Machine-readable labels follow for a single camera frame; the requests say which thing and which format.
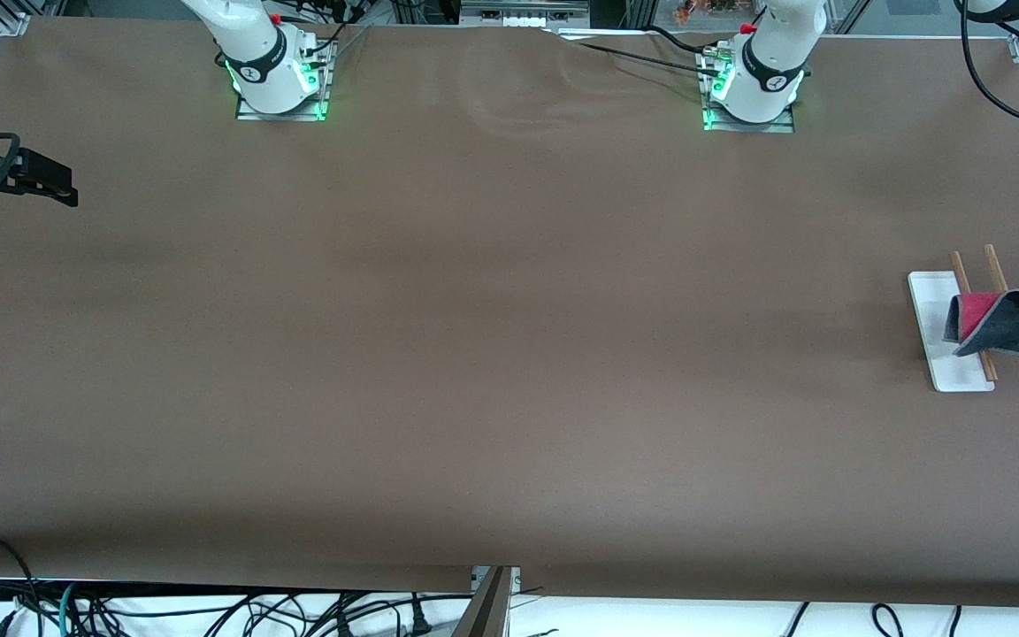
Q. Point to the pink and grey towel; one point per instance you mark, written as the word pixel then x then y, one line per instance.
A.
pixel 1000 332

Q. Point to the white rack with wooden bars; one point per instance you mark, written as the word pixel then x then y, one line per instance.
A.
pixel 934 354

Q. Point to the brown table cover sheet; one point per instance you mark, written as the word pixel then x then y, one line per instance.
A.
pixel 509 398

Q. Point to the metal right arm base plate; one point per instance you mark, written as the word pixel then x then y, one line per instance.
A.
pixel 319 102

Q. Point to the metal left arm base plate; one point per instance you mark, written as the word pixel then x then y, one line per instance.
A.
pixel 784 124

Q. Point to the grey metal frame device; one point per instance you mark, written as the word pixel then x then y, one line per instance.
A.
pixel 523 13

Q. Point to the brown wooden post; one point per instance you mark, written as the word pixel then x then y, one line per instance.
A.
pixel 485 610

